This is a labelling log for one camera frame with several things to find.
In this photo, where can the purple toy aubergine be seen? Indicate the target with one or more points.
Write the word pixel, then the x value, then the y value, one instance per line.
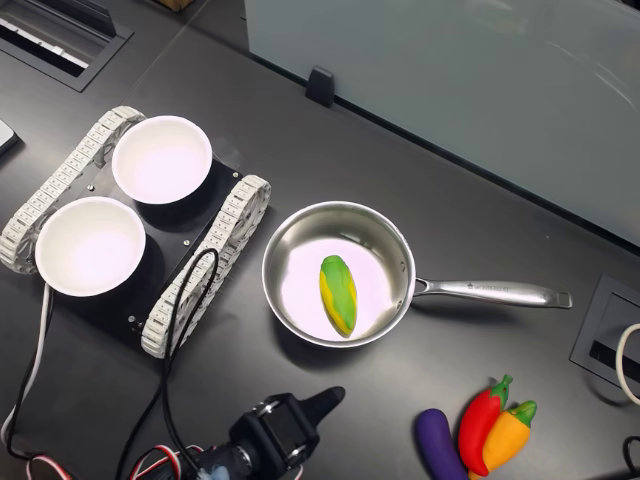
pixel 440 445

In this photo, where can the pale grey putty lump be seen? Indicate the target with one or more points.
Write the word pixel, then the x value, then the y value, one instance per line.
pixel 210 471

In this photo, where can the yellow green toy corn cob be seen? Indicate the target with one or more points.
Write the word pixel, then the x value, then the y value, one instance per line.
pixel 340 295

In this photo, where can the red toy chilli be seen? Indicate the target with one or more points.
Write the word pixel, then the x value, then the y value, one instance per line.
pixel 475 430

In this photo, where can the orange toy carrot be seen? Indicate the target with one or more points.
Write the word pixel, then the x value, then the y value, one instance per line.
pixel 507 440

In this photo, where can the small white-tracked vehicle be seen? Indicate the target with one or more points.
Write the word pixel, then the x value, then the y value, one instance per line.
pixel 165 240

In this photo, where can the white bowl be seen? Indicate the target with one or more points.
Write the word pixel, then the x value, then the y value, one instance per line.
pixel 90 246
pixel 161 159

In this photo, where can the black partition clip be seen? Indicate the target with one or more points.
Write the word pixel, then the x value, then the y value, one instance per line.
pixel 320 85

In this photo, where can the frosted glass partition panel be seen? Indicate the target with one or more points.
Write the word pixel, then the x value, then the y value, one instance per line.
pixel 450 75

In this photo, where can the silver laptop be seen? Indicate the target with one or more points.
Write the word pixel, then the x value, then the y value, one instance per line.
pixel 6 137

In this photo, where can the brown cardboard box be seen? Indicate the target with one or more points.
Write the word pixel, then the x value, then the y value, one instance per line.
pixel 177 4

